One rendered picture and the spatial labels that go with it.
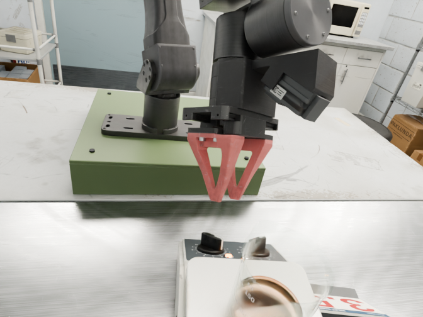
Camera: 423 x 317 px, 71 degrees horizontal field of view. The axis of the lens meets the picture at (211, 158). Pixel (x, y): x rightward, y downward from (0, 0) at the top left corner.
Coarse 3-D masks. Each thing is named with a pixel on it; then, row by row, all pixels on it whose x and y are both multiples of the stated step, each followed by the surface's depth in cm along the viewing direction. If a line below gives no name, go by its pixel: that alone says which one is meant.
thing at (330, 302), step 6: (324, 300) 35; (330, 300) 35; (336, 300) 36; (342, 300) 36; (348, 300) 36; (354, 300) 37; (360, 300) 37; (324, 306) 33; (330, 306) 33; (336, 306) 33; (342, 306) 34; (348, 306) 34; (354, 306) 34; (360, 306) 34; (366, 306) 35; (372, 312) 33; (378, 312) 33
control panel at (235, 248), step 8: (184, 240) 38; (192, 240) 38; (200, 240) 38; (192, 248) 35; (224, 248) 36; (232, 248) 36; (240, 248) 37; (192, 256) 33; (200, 256) 33; (208, 256) 33; (216, 256) 33; (224, 256) 33; (232, 256) 33; (240, 256) 34
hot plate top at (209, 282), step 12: (192, 264) 28; (204, 264) 29; (216, 264) 29; (228, 264) 29; (192, 276) 27; (204, 276) 27; (216, 276) 28; (228, 276) 28; (192, 288) 26; (204, 288) 26; (216, 288) 27; (228, 288) 27; (192, 300) 25; (204, 300) 25; (216, 300) 26; (192, 312) 24; (204, 312) 25; (216, 312) 25
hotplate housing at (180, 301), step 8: (184, 248) 35; (184, 256) 32; (184, 264) 31; (184, 272) 30; (176, 280) 34; (184, 280) 29; (176, 288) 33; (184, 288) 28; (176, 296) 31; (184, 296) 27; (176, 304) 30; (184, 304) 27; (176, 312) 29; (184, 312) 26
